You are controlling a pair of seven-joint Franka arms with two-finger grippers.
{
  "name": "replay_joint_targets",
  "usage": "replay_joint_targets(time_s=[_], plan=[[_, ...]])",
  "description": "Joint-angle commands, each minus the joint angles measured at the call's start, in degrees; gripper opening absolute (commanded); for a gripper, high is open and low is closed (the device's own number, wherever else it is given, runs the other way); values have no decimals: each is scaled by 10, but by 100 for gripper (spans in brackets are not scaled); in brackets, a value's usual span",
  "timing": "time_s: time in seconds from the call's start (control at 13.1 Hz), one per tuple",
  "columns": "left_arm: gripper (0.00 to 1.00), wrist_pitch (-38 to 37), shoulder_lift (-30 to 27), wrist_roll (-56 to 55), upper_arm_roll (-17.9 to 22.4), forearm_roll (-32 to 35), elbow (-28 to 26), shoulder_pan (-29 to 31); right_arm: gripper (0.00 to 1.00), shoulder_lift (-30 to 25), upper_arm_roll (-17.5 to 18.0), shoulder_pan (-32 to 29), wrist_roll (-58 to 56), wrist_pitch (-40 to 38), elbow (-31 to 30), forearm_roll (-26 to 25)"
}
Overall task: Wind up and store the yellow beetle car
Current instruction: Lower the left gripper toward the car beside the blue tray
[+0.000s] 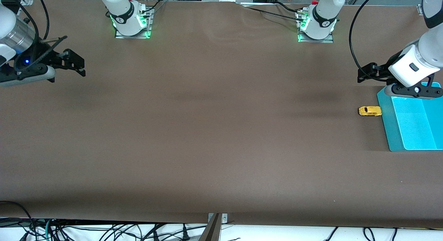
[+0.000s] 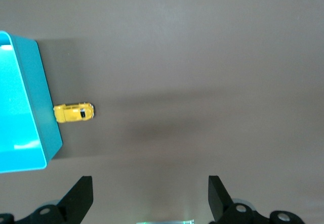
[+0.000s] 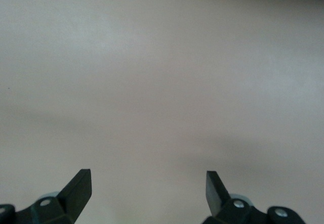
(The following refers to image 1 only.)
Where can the metal table edge bracket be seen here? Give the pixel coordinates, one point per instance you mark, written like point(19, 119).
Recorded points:
point(224, 218)

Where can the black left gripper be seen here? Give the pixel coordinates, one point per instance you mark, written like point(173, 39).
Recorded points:
point(380, 70)

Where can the teal plastic storage bin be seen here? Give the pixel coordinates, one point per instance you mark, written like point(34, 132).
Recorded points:
point(415, 126)

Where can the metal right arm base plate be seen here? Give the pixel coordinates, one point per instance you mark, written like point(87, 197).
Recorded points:
point(133, 36)

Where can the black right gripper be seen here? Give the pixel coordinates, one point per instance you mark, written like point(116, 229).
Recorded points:
point(41, 59)

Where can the grey support beam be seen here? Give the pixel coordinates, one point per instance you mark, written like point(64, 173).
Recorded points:
point(211, 230)

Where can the yellow beetle toy car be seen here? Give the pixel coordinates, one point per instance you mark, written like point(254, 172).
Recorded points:
point(370, 111)

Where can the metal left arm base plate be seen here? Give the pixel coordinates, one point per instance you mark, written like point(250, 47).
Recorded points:
point(315, 39)

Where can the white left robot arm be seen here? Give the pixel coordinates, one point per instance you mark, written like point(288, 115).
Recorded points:
point(425, 50)

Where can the metal table corner bracket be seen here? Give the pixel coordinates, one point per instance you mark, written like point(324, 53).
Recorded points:
point(419, 9)

